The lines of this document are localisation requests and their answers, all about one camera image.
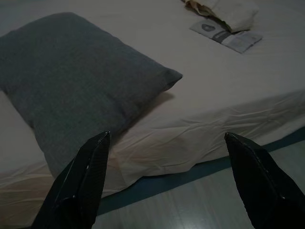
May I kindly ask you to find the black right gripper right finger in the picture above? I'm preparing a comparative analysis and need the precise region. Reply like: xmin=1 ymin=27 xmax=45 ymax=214
xmin=224 ymin=132 xmax=305 ymax=229

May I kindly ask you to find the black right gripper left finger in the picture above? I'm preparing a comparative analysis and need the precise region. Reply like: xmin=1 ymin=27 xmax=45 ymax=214
xmin=31 ymin=130 xmax=112 ymax=229

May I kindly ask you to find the grey fabric pillow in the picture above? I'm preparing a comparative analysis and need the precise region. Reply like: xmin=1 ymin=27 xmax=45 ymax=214
xmin=0 ymin=12 xmax=183 ymax=178

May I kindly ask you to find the bed with white sheet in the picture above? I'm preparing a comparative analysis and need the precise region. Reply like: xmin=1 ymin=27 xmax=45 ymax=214
xmin=0 ymin=0 xmax=305 ymax=201

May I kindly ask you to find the grey printed paper booklet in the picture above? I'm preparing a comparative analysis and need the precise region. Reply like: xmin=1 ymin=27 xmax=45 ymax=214
xmin=189 ymin=20 xmax=264 ymax=54

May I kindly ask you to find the folded white towel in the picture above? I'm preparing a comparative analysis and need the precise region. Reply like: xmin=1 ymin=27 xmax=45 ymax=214
xmin=209 ymin=0 xmax=260 ymax=33

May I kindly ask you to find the beige crumpled cloth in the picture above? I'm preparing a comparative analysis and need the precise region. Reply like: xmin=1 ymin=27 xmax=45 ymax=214
xmin=181 ymin=0 xmax=233 ymax=33

